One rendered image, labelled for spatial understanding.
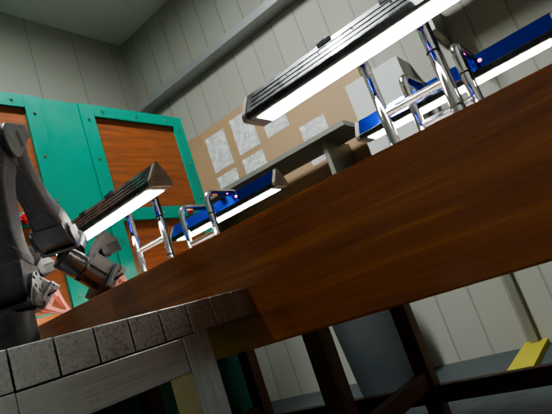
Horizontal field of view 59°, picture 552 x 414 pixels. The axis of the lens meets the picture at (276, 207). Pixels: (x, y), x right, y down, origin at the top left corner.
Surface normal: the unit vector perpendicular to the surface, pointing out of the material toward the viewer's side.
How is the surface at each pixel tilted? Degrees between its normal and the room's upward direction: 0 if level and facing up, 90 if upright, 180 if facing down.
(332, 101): 90
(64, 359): 90
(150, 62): 90
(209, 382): 90
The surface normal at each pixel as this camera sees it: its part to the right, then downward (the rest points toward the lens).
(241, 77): -0.58, 0.03
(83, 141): 0.74, -0.37
